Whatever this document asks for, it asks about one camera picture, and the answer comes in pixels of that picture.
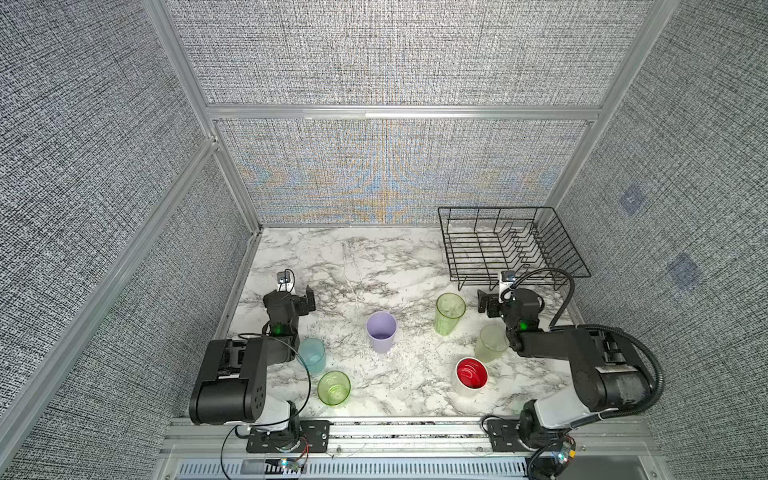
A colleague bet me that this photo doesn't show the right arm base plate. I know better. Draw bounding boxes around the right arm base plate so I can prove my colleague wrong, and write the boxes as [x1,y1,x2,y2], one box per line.
[483,417,535,453]

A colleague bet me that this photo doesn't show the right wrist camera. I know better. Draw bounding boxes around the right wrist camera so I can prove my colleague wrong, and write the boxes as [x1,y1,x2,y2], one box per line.
[498,270,517,304]

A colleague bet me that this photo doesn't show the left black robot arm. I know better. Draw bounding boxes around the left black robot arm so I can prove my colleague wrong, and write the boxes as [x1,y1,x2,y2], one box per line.
[188,287,316,432]

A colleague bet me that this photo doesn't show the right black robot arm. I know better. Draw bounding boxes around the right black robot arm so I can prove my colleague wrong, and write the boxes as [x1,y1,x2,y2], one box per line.
[477,288,664,449]

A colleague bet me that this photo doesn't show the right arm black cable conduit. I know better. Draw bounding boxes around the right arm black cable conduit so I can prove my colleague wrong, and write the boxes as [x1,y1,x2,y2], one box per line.
[509,266,665,421]

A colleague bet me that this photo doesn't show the red and white cup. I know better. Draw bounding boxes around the red and white cup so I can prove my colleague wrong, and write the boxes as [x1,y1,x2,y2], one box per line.
[451,357,489,397]

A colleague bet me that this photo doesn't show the teal translucent cup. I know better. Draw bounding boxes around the teal translucent cup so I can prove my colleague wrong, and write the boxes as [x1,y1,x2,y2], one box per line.
[299,338,326,376]

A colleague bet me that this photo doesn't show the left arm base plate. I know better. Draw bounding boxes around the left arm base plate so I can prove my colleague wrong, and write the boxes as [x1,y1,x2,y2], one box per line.
[246,419,331,455]

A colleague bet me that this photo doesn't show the pale green translucent cup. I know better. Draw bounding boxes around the pale green translucent cup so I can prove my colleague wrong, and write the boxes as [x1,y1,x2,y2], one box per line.
[474,324,509,363]

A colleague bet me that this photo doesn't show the black wire dish rack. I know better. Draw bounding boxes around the black wire dish rack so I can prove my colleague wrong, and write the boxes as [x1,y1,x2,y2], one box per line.
[438,206,591,289]

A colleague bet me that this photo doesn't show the aluminium front rail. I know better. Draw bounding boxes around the aluminium front rail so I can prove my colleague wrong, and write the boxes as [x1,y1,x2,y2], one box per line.
[151,417,673,479]

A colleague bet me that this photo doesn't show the lilac plastic cup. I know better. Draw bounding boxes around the lilac plastic cup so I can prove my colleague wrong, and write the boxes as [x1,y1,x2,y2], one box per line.
[366,311,398,354]

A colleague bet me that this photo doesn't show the tall green glass cup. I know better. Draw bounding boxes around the tall green glass cup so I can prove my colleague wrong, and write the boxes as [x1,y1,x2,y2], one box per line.
[434,293,467,336]

